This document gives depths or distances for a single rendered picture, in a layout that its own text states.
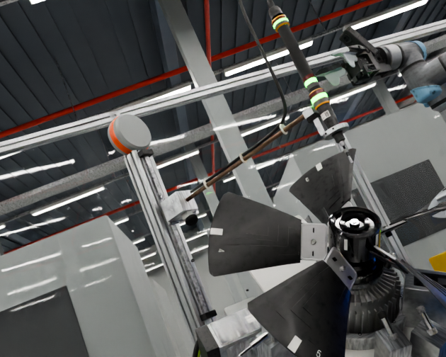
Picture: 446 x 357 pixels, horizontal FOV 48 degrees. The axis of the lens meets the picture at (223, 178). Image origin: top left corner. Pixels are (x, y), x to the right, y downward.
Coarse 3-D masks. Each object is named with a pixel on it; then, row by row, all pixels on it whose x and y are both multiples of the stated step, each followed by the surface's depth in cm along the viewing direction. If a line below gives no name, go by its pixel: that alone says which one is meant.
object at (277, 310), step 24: (288, 288) 102; (312, 288) 104; (336, 288) 108; (264, 312) 98; (288, 312) 99; (312, 312) 101; (336, 312) 105; (288, 336) 96; (312, 336) 98; (336, 336) 101
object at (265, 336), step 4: (264, 332) 109; (260, 336) 108; (264, 336) 108; (268, 336) 108; (256, 340) 107; (260, 340) 107; (264, 340) 108; (248, 344) 107; (252, 344) 106; (256, 344) 107; (248, 348) 106; (252, 348) 106; (244, 352) 105; (240, 356) 105
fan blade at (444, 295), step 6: (402, 264) 105; (408, 264) 107; (408, 270) 103; (414, 270) 105; (420, 276) 102; (426, 276) 105; (426, 282) 100; (432, 282) 102; (432, 288) 98; (438, 288) 100; (444, 288) 101; (438, 294) 97; (444, 294) 98; (438, 300) 95; (444, 300) 95; (444, 306) 93
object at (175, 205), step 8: (176, 192) 165; (184, 192) 167; (168, 200) 167; (176, 200) 164; (184, 200) 165; (192, 200) 168; (168, 208) 167; (176, 208) 165; (184, 208) 163; (192, 208) 166; (168, 216) 167; (176, 216) 166; (168, 224) 169
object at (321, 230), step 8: (304, 224) 122; (312, 224) 122; (320, 224) 122; (304, 232) 122; (312, 232) 122; (320, 232) 121; (304, 240) 122; (320, 240) 121; (304, 248) 122; (312, 248) 121; (320, 248) 121; (304, 256) 122; (312, 256) 121; (320, 256) 121
